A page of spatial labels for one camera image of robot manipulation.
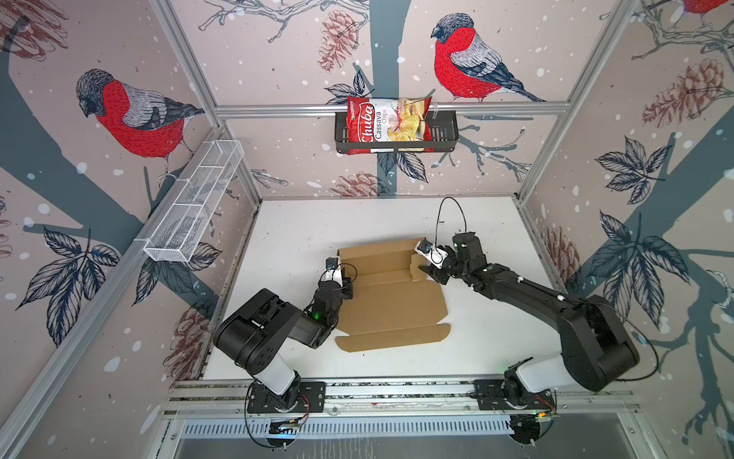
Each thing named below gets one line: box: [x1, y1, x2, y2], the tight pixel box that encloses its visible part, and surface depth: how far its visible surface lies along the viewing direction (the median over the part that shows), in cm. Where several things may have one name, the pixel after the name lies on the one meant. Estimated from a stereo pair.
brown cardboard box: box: [335, 237, 452, 353], surface depth 89 cm
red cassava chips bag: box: [345, 95, 434, 155], surface depth 90 cm
